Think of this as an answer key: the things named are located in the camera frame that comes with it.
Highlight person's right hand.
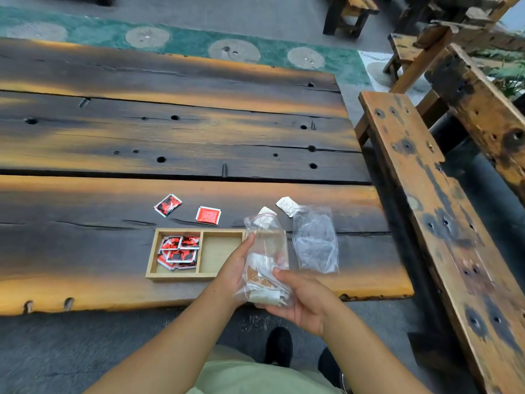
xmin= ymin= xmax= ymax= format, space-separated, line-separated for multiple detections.
xmin=255 ymin=268 xmax=346 ymax=338

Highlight person's left hand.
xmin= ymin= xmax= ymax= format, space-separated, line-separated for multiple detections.
xmin=204 ymin=234 xmax=257 ymax=311

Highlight clear zip bag with sachets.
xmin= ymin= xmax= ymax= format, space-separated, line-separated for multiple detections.
xmin=234 ymin=212 xmax=297 ymax=308

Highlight person's right forearm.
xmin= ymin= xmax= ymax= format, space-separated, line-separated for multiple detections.
xmin=322 ymin=303 xmax=432 ymax=394

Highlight person's left forearm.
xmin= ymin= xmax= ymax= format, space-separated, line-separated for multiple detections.
xmin=83 ymin=292 xmax=238 ymax=394

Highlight pile of white sachets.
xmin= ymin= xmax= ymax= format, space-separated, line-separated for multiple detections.
xmin=243 ymin=253 xmax=291 ymax=306

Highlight two-compartment wooden tray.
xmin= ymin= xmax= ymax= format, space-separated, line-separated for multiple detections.
xmin=145 ymin=228 xmax=247 ymax=282

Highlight empty clear plastic bag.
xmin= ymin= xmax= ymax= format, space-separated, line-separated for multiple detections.
xmin=292 ymin=206 xmax=340 ymax=274

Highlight plain red sachet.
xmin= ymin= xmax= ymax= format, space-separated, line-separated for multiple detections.
xmin=195 ymin=206 xmax=222 ymax=225

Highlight heap of red black sachets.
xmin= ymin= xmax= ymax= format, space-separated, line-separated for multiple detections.
xmin=157 ymin=234 xmax=202 ymax=271

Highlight person's black left shoe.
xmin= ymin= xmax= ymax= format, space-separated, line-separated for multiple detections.
xmin=264 ymin=327 xmax=294 ymax=368

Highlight person's black shoe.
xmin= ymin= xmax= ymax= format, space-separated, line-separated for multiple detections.
xmin=264 ymin=327 xmax=294 ymax=368
xmin=317 ymin=347 xmax=353 ymax=394

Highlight red black sachet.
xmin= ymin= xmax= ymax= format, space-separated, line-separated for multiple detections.
xmin=153 ymin=193 xmax=183 ymax=218

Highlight person's black right shoe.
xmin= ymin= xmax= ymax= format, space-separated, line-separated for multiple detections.
xmin=317 ymin=347 xmax=353 ymax=394

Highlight person's light green clothing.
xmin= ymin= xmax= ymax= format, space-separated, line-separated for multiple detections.
xmin=185 ymin=344 xmax=346 ymax=394

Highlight long weathered wooden bench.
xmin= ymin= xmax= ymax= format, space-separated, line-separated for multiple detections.
xmin=354 ymin=91 xmax=525 ymax=394

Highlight green rug with round patterns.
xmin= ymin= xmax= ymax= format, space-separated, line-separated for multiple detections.
xmin=0 ymin=6 xmax=431 ymax=95

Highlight weathered wooden bench with backrest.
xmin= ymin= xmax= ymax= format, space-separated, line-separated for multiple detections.
xmin=415 ymin=43 xmax=525 ymax=198

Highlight dark wooden stool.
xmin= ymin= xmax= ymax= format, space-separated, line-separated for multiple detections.
xmin=322 ymin=0 xmax=380 ymax=39

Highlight small wooden bench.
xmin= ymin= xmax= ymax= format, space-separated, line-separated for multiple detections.
xmin=383 ymin=20 xmax=458 ymax=95

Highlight green fern plant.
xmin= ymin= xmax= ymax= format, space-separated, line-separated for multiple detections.
xmin=476 ymin=47 xmax=525 ymax=99

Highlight wooden furniture cluster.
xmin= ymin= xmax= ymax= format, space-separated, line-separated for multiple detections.
xmin=393 ymin=0 xmax=522 ymax=37

